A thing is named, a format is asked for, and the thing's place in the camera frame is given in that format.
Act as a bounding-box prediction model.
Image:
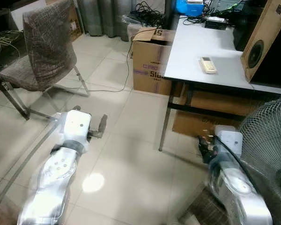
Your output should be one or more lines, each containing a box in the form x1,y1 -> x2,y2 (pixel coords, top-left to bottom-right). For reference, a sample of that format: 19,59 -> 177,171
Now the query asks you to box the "grey curtain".
77,0 -> 168,41

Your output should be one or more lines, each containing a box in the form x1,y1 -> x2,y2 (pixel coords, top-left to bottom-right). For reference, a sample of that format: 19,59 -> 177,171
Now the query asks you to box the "brown fabric chair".
0,0 -> 91,120

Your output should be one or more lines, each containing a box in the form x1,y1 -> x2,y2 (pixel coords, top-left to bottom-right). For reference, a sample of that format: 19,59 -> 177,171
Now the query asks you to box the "open printed cardboard box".
132,27 -> 177,97

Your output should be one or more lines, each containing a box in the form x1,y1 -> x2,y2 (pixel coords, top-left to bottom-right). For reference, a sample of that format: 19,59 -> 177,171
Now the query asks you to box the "flat brown cardboard box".
172,83 -> 277,139

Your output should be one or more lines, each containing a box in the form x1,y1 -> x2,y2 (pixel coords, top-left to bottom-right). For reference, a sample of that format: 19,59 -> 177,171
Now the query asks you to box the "white remote control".
199,56 -> 218,75

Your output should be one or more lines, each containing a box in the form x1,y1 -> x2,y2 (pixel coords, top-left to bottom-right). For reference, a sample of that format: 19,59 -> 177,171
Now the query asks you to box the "black electronic device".
204,16 -> 228,30

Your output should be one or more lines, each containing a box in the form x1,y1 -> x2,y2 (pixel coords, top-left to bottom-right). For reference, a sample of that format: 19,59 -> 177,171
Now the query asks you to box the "glass table top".
0,115 -> 61,225

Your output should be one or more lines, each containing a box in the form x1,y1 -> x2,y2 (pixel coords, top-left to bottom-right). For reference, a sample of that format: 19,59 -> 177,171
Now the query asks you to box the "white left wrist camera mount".
60,110 -> 92,146

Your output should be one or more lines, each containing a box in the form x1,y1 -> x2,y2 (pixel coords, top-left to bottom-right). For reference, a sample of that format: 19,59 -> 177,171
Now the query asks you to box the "black cable bundle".
130,1 -> 165,28

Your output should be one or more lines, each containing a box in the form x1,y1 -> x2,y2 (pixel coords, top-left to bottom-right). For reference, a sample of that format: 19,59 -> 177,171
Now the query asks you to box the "small brown cardboard box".
67,0 -> 83,42

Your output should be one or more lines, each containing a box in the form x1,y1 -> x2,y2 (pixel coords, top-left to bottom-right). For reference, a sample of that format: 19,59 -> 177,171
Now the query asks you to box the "thin black floor cable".
51,42 -> 134,93

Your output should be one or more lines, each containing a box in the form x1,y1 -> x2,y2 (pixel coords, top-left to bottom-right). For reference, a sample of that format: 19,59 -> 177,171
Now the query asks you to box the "white table with black legs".
158,13 -> 281,152

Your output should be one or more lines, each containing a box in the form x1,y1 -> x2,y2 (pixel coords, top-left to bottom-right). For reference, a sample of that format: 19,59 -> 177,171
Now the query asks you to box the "wooden loudspeaker box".
240,0 -> 281,83

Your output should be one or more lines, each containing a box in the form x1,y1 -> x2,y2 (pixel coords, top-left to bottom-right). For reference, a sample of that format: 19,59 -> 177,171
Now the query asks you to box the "blue plastic container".
176,0 -> 205,18

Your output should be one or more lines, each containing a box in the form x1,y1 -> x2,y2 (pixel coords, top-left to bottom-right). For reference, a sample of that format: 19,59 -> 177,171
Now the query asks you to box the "black desk with cables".
0,7 -> 22,78

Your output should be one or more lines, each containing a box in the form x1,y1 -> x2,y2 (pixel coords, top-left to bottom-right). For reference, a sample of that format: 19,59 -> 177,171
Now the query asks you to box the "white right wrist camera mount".
214,125 -> 244,159

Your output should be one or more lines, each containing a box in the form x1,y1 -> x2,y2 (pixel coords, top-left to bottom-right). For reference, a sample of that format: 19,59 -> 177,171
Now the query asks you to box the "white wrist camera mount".
60,110 -> 92,146
214,125 -> 244,159

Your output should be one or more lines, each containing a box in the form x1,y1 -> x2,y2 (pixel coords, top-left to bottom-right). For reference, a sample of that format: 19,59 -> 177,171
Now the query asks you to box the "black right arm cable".
214,135 -> 254,190

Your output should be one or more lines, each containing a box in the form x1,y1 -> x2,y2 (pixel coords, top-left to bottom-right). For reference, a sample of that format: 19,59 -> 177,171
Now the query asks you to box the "grey wire-cage fan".
237,96 -> 281,225

